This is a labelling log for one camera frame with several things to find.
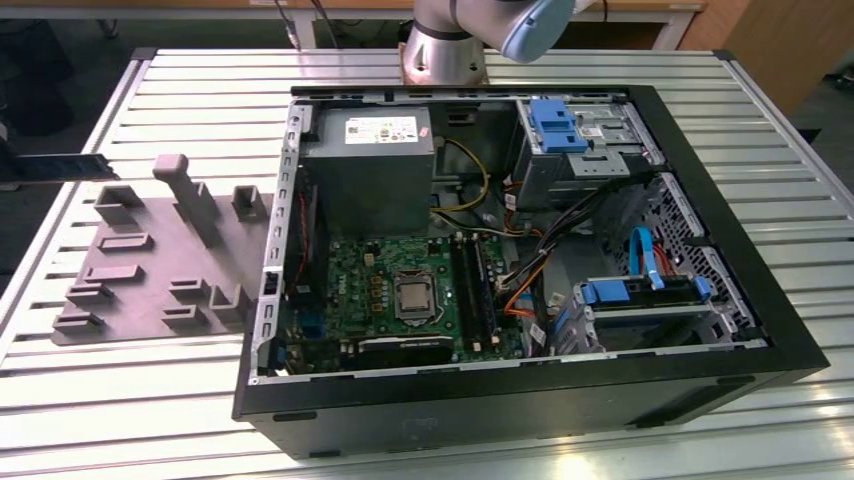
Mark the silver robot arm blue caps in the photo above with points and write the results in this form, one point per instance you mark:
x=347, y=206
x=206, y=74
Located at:
x=440, y=45

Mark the grey parts rack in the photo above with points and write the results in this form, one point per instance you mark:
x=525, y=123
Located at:
x=160, y=250

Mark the grey power supply unit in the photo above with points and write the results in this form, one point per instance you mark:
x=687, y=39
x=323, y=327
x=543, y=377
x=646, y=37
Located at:
x=367, y=185

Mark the green motherboard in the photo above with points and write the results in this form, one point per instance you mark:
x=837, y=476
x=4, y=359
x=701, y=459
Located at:
x=360, y=320

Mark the silver CPU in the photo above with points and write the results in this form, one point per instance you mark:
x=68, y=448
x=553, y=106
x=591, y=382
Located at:
x=415, y=296

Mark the black graphics card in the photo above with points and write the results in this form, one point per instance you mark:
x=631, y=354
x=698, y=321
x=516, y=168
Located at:
x=400, y=350

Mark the blue plastic drive rails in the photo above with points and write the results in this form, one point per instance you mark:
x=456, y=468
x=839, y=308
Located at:
x=557, y=115

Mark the black PC case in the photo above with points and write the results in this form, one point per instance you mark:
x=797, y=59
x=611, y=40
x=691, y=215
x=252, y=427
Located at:
x=467, y=415

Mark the silver drive cage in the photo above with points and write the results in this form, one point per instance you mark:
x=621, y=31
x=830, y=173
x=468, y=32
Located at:
x=607, y=165

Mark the silver disk bay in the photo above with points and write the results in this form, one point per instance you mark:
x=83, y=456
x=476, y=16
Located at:
x=577, y=325

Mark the hard disk in blue carrier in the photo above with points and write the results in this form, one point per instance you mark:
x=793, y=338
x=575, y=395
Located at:
x=607, y=292

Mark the wooden cabinet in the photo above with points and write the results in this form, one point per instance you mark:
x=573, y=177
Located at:
x=767, y=50

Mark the wooden desk white frame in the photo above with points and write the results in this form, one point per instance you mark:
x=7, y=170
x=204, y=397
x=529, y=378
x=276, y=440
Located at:
x=621, y=37

